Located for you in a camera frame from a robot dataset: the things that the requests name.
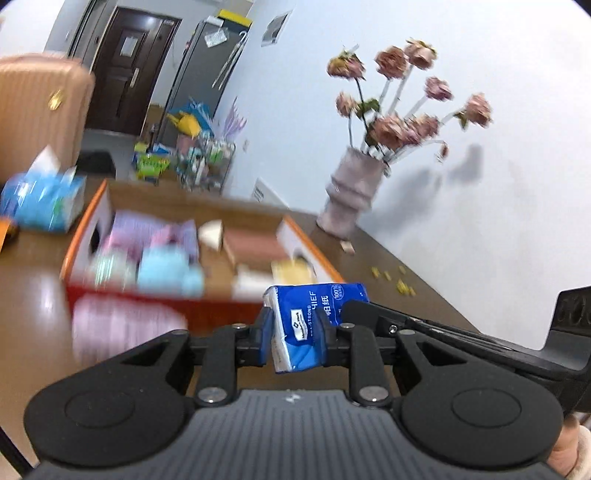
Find blue pocket tissue pack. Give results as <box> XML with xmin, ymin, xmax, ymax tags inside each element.
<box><xmin>263</xmin><ymin>283</ymin><xmax>369</xmax><ymax>374</ymax></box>

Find light blue plush toy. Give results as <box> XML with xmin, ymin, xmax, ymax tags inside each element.
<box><xmin>136</xmin><ymin>245</ymin><xmax>205</xmax><ymax>298</ymax></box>

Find person's right hand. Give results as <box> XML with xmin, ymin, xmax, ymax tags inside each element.
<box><xmin>548</xmin><ymin>415</ymin><xmax>591</xmax><ymax>480</ymax></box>

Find cardboard box orange rim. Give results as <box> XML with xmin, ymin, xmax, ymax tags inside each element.
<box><xmin>60</xmin><ymin>180</ymin><xmax>345</xmax><ymax>333</ymax></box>

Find pink layered sponge block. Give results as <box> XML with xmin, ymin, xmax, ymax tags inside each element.
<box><xmin>222</xmin><ymin>229</ymin><xmax>288</xmax><ymax>270</ymax></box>

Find white wedge sponge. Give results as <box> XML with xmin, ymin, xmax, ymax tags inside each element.
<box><xmin>197</xmin><ymin>220</ymin><xmax>223</xmax><ymax>251</ymax></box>

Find pink fluffy cloth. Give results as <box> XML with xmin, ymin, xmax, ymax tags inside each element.
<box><xmin>72</xmin><ymin>295</ymin><xmax>187</xmax><ymax>364</ymax></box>

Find pale green shiny pouch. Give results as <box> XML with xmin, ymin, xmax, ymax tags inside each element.
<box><xmin>86</xmin><ymin>251</ymin><xmax>136</xmax><ymax>290</ymax></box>

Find pink textured vase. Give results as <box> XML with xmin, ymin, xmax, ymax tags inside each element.
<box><xmin>317</xmin><ymin>147</ymin><xmax>386</xmax><ymax>240</ymax></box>

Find lilac knitted pouch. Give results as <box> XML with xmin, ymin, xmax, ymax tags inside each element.
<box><xmin>101</xmin><ymin>210</ymin><xmax>199</xmax><ymax>261</ymax></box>

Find green snack bag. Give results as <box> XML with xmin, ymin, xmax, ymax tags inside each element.
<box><xmin>135</xmin><ymin>153</ymin><xmax>169</xmax><ymax>183</ymax></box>

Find dried pink roses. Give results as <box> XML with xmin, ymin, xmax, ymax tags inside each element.
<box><xmin>325</xmin><ymin>39</ymin><xmax>493</xmax><ymax>168</ymax></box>

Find black bag on floor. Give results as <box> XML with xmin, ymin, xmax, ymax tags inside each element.
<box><xmin>76</xmin><ymin>150</ymin><xmax>116</xmax><ymax>178</ymax></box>

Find yellow watering can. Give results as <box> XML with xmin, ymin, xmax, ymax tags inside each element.
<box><xmin>166</xmin><ymin>112</ymin><xmax>201</xmax><ymax>138</ymax></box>

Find grey refrigerator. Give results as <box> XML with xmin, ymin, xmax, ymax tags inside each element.
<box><xmin>155</xmin><ymin>9</ymin><xmax>252</xmax><ymax>146</ymax></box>

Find pink ribbed suitcase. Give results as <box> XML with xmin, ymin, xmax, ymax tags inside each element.
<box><xmin>1</xmin><ymin>53</ymin><xmax>95</xmax><ymax>182</ymax></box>

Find dark brown door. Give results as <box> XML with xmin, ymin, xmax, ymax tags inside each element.
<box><xmin>85</xmin><ymin>7</ymin><xmax>181</xmax><ymax>136</ymax></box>

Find white board against wall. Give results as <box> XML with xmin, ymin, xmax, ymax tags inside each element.
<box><xmin>250</xmin><ymin>178</ymin><xmax>288</xmax><ymax>208</ymax></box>

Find wire rack with supplies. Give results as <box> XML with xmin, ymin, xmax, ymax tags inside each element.
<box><xmin>175</xmin><ymin>135</ymin><xmax>235</xmax><ymax>195</ymax></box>

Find orange handled scissors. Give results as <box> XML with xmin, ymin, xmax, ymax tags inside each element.
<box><xmin>0</xmin><ymin>216</ymin><xmax>19</xmax><ymax>250</ymax></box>

